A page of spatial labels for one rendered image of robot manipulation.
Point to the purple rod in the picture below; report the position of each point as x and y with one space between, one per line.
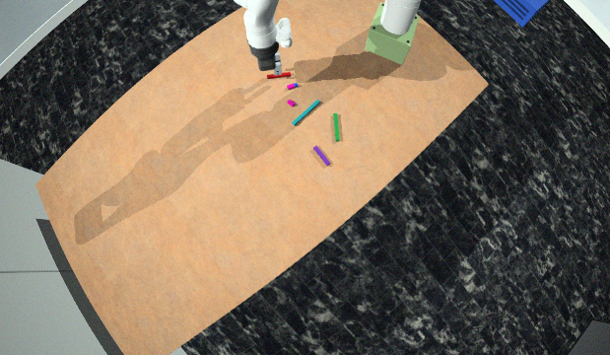
320 154

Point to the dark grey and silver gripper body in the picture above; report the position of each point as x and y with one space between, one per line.
264 47

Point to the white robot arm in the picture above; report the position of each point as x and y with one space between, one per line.
397 15

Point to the red rod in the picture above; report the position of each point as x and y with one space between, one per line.
271 76

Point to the turquoise rod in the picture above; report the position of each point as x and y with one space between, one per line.
307 111

